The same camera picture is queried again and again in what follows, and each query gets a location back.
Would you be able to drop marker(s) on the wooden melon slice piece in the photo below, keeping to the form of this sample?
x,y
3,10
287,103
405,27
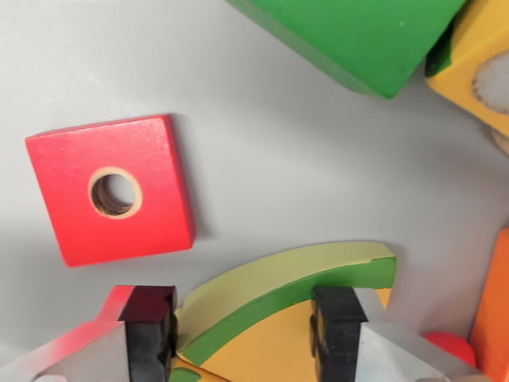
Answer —
x,y
187,375
278,278

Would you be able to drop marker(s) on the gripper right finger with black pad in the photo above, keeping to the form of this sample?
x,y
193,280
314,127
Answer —
x,y
338,338

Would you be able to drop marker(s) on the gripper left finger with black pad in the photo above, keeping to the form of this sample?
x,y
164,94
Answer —
x,y
143,338

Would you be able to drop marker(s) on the green wooden cube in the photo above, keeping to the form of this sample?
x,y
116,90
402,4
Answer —
x,y
358,36

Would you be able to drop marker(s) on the orange rectangular block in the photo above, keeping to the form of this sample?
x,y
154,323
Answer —
x,y
495,310

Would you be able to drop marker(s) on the flat red square nut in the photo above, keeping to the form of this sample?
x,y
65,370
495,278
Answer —
x,y
155,223

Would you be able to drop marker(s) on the yellow-orange block with velcro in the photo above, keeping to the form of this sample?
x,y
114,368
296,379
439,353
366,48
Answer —
x,y
473,44

